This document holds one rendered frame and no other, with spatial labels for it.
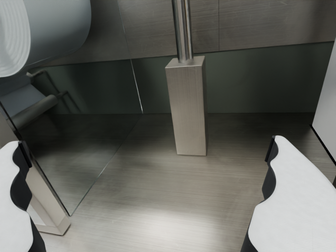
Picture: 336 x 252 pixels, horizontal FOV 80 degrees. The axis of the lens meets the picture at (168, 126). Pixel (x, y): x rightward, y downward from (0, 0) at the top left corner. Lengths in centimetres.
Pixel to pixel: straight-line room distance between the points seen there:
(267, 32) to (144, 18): 40
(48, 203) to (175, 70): 39
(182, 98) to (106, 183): 31
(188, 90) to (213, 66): 27
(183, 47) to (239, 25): 28
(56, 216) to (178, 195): 27
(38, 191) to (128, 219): 19
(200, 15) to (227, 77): 23
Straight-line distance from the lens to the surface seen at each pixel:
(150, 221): 49
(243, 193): 53
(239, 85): 79
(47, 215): 50
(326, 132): 71
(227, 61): 76
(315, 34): 79
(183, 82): 51
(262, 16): 74
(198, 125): 56
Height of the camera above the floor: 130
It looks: 31 degrees down
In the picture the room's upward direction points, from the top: 9 degrees counter-clockwise
